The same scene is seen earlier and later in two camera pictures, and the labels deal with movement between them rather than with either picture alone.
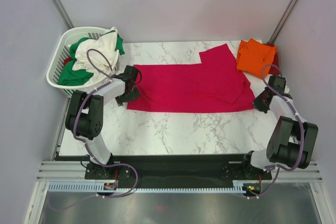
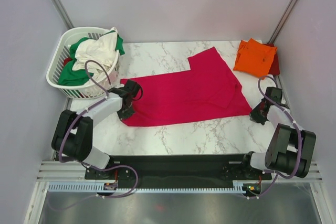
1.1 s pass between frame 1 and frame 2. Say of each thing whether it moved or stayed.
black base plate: stayed
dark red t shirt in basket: stayed
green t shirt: stayed
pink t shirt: moved
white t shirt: stayed
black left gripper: moved
